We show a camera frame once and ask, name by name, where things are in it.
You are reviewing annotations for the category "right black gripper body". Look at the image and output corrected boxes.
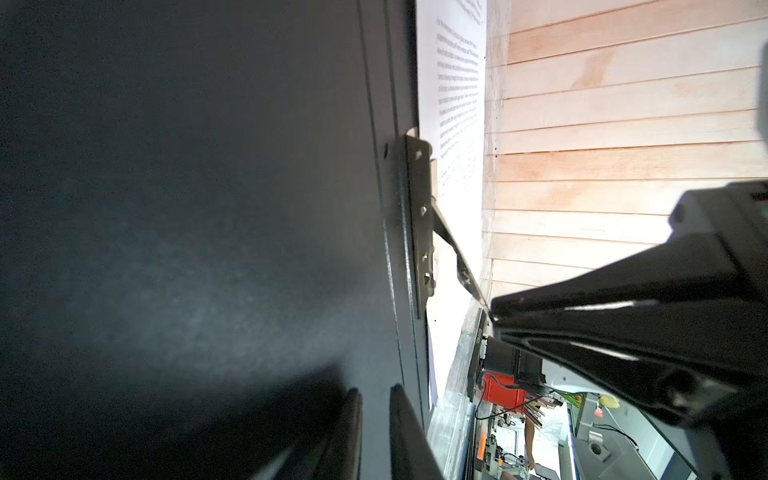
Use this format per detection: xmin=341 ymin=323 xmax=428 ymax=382
xmin=659 ymin=180 xmax=767 ymax=479

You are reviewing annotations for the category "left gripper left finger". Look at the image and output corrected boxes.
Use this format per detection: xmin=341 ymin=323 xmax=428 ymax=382
xmin=287 ymin=389 xmax=363 ymax=479

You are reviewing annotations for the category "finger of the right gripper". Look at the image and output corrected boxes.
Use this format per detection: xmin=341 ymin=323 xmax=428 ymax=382
xmin=490 ymin=234 xmax=740 ymax=315
xmin=496 ymin=299 xmax=767 ymax=426

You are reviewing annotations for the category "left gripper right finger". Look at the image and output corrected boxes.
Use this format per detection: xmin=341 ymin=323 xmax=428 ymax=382
xmin=389 ymin=384 xmax=443 ymax=480

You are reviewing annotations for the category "white folder black inside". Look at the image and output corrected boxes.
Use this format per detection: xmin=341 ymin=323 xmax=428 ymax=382
xmin=1 ymin=1 xmax=429 ymax=479

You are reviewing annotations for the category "printed paper sheet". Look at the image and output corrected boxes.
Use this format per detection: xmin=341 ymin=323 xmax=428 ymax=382
xmin=416 ymin=1 xmax=487 ymax=397

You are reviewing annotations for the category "metal folder clip mechanism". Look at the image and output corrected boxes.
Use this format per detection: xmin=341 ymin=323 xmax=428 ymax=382
xmin=401 ymin=135 xmax=489 ymax=314

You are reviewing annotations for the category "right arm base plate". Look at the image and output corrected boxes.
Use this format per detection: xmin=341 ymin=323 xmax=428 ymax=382
xmin=466 ymin=309 xmax=488 ymax=404

